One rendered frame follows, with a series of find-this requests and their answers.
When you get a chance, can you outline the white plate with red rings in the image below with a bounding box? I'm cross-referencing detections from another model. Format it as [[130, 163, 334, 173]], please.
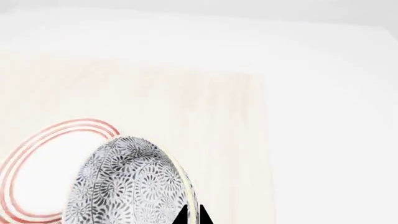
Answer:
[[0, 118, 121, 224]]

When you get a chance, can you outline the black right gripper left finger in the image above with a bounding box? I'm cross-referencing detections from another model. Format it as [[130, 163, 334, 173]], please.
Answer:
[[170, 204, 190, 224]]

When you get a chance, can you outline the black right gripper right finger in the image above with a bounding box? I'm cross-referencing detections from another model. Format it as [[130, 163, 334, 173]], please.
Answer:
[[199, 204, 215, 224]]

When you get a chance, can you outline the black floral patterned bowl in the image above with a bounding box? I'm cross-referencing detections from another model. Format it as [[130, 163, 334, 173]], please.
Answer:
[[63, 136, 198, 224]]

